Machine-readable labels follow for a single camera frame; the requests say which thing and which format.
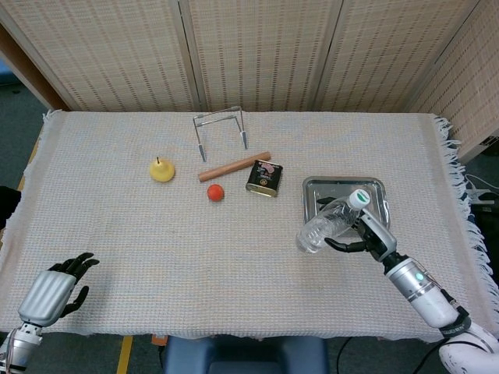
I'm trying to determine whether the black luncheon meat can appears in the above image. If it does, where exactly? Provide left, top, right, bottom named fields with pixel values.
left=245, top=159, right=284, bottom=198

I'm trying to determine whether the wooden rolling pin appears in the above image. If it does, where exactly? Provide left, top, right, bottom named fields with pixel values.
left=197, top=151, right=272, bottom=183

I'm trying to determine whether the yellow pear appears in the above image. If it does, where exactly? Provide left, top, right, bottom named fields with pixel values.
left=149, top=156, right=176, bottom=183

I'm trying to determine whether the metal wire rack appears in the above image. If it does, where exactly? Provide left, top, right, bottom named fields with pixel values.
left=193, top=106, right=250, bottom=162

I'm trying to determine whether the black object at table edge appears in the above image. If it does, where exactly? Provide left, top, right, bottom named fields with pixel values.
left=0, top=185, right=21, bottom=231

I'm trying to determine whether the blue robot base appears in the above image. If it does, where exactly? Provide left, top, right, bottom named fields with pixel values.
left=161, top=334, right=331, bottom=374

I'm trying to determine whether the black cable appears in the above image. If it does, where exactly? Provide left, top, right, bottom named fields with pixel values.
left=335, top=337, right=354, bottom=374

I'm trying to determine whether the woven fringed tablecloth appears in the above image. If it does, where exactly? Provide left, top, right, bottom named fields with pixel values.
left=0, top=109, right=498, bottom=344

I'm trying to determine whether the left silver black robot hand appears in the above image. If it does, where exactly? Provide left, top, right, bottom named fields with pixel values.
left=17, top=252, right=100, bottom=326

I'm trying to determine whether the clear plastic water bottle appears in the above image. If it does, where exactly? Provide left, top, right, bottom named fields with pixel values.
left=296, top=189, right=370, bottom=255

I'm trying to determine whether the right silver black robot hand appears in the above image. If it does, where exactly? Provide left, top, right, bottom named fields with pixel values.
left=316, top=197, right=398, bottom=262

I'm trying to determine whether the rectangular metal tray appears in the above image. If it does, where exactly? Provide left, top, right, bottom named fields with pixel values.
left=302, top=175, right=391, bottom=237

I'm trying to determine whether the woven folding screen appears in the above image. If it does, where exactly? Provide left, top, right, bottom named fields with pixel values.
left=0, top=0, right=499, bottom=163

